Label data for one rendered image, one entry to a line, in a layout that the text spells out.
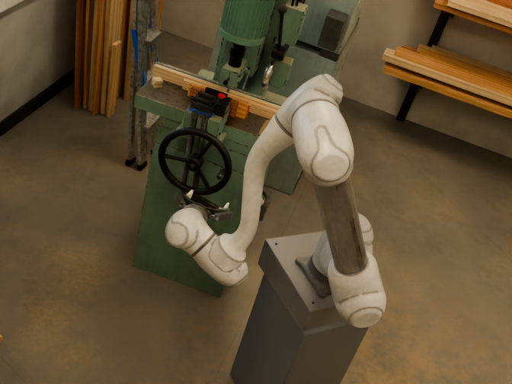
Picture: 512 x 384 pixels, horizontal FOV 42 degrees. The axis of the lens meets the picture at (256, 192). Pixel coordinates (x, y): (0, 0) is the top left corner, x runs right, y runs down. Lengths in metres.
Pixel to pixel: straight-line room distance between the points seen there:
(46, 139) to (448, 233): 2.39
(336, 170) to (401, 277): 2.06
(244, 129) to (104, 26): 1.59
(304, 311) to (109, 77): 2.24
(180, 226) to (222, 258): 0.16
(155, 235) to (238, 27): 1.04
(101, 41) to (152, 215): 1.36
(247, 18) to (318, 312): 1.07
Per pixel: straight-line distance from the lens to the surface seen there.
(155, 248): 3.05
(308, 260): 2.33
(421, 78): 4.45
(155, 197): 2.88
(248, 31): 2.50
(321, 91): 1.74
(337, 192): 1.74
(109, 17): 3.90
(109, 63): 4.03
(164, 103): 2.63
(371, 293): 2.02
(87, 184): 3.61
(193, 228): 1.98
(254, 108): 2.69
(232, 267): 2.00
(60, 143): 3.89
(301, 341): 2.30
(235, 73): 2.60
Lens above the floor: 2.24
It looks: 36 degrees down
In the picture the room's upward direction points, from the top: 17 degrees clockwise
